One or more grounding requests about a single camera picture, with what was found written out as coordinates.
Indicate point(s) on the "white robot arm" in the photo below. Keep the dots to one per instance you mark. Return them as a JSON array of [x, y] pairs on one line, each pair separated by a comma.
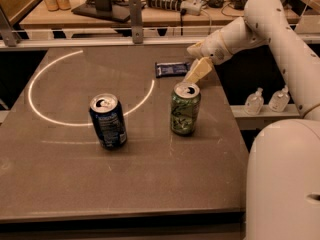
[[283, 172]]

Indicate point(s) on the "wooden background desk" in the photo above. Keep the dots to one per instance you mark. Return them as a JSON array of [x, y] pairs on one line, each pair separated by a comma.
[[41, 18]]

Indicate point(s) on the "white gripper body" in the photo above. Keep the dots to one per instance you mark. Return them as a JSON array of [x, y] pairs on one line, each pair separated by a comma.
[[213, 49]]

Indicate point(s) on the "black power strip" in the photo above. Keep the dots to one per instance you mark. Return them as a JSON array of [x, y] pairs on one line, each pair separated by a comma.
[[170, 5]]

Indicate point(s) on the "blue rxbar blueberry wrapper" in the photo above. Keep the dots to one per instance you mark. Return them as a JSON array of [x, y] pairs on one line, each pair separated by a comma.
[[171, 69]]

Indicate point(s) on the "grey low shelf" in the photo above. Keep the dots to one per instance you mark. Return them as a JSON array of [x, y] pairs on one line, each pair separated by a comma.
[[264, 118]]

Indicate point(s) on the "green soda can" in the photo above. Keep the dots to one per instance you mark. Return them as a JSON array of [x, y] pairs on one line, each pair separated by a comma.
[[185, 104]]

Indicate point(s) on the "clear sanitizer bottle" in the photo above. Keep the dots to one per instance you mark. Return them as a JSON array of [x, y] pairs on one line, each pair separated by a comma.
[[279, 100], [254, 102]]

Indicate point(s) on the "clear sanitizer bottle left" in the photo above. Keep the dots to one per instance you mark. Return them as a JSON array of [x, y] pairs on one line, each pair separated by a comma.
[[254, 102]]

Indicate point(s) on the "dark blue pepsi can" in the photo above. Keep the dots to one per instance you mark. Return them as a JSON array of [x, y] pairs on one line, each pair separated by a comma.
[[108, 120]]

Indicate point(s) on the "clear sanitizer bottle right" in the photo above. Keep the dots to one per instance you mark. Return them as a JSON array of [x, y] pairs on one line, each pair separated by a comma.
[[279, 100]]

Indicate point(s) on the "metal rail with brackets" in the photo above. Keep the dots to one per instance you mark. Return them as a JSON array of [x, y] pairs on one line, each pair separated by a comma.
[[100, 40]]

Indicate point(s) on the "black monitor stand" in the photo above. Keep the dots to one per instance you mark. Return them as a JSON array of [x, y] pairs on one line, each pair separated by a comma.
[[103, 9]]

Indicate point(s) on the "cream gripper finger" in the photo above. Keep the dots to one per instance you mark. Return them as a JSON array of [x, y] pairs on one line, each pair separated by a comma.
[[199, 69]]

